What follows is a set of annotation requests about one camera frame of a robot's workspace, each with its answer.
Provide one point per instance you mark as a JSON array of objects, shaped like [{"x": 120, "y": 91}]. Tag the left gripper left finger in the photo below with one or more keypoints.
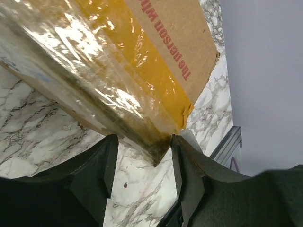
[{"x": 71, "y": 194}]

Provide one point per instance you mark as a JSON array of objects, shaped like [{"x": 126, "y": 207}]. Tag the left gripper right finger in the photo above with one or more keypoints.
[{"x": 212, "y": 195}]

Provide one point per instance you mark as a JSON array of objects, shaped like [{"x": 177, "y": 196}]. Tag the brown cardboard express box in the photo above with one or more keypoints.
[{"x": 131, "y": 67}]

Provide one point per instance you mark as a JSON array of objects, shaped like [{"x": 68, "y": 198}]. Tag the aluminium frame rail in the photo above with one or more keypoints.
[{"x": 228, "y": 152}]

